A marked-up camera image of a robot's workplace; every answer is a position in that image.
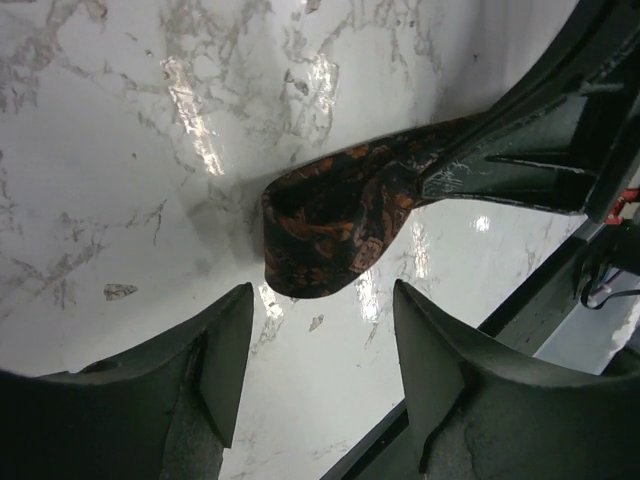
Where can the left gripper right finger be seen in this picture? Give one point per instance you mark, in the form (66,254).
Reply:
(478,409)

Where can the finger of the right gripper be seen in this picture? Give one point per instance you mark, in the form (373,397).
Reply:
(565,138)

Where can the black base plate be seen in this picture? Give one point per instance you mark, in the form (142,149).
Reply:
(567,313)

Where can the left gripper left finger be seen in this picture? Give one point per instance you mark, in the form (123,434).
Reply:
(164,409)

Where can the dark paisley necktie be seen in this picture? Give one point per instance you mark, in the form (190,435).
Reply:
(329,221)

